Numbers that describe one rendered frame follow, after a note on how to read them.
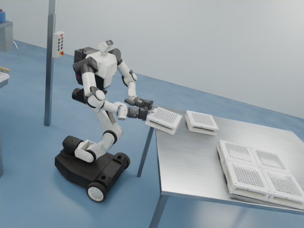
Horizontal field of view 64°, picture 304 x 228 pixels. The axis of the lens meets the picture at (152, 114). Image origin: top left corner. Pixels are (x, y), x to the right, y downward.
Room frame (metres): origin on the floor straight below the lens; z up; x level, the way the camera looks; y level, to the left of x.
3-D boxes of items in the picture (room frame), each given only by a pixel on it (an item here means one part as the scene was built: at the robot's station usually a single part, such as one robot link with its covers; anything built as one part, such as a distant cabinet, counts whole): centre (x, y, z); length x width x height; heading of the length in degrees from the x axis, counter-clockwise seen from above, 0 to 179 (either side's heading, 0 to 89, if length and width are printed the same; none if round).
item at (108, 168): (1.93, 0.49, 0.19); 0.64 x 0.52 x 0.33; 78
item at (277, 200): (1.31, -0.95, 0.90); 0.24 x 0.24 x 0.02; 3
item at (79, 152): (1.94, 0.52, 0.28); 0.21 x 0.20 x 0.13; 78
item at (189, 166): (1.70, -0.82, 0.87); 1.50 x 1.10 x 0.04; 99
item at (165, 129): (1.80, -0.11, 0.90); 0.24 x 0.24 x 0.02; 78
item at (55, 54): (2.62, 1.20, 1.05); 0.17 x 0.06 x 0.26; 1
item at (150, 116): (1.80, -0.11, 0.95); 0.25 x 0.24 x 0.02; 168
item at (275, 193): (1.31, -0.95, 0.95); 0.25 x 0.24 x 0.02; 3
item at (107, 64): (1.94, 0.56, 1.15); 0.34 x 0.30 x 0.36; 168
